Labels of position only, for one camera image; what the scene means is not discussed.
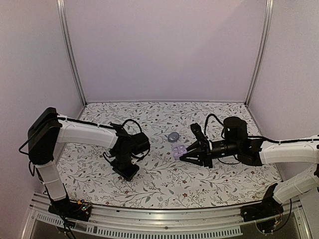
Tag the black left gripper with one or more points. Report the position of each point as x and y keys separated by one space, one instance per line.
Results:
x=128 y=176

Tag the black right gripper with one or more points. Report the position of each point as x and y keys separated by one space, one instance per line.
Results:
x=203 y=160

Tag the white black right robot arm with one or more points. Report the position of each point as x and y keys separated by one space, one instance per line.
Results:
x=259 y=151

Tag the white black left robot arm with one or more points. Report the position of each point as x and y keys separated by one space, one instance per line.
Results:
x=52 y=128

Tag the floral patterned table mat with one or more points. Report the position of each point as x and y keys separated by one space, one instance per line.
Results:
x=88 y=176

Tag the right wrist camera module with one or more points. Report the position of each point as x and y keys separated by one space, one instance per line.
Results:
x=198 y=133

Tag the aluminium front rail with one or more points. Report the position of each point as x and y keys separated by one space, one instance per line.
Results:
x=107 y=222

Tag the right aluminium frame post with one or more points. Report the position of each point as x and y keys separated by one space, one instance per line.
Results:
x=261 y=51

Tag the aluminium frame post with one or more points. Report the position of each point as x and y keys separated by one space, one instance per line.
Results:
x=69 y=50
x=261 y=51

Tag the left aluminium frame post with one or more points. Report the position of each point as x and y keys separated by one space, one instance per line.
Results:
x=69 y=50

